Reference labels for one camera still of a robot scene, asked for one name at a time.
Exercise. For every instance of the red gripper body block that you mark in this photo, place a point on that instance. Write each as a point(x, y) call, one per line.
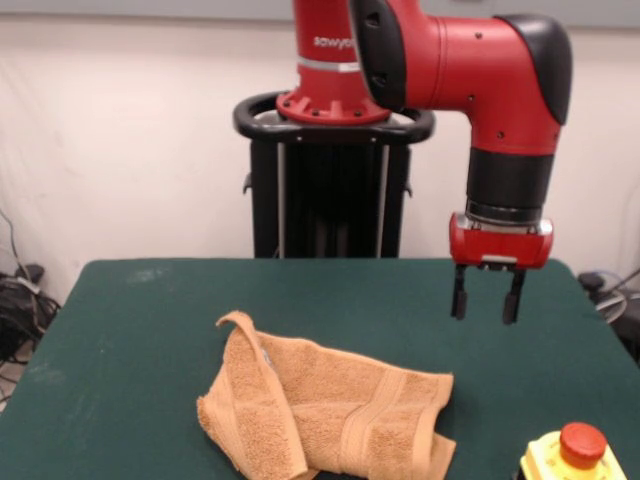
point(500, 247)

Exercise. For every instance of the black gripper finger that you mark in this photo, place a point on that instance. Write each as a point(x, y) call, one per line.
point(511, 307)
point(459, 302)

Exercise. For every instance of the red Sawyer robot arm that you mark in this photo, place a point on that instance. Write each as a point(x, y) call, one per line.
point(475, 65)

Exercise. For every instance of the black power adapter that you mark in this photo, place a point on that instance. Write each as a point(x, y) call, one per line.
point(31, 271)
point(591, 281)

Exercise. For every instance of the yellow emergency stop button box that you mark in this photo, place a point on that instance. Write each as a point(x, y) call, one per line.
point(582, 442)

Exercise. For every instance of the tan terry towel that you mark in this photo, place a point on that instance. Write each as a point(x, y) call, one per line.
point(325, 380)

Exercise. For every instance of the dark green table cloth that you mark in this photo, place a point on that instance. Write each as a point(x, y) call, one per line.
point(125, 375)

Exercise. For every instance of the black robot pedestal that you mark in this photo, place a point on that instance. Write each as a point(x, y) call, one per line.
point(340, 200)

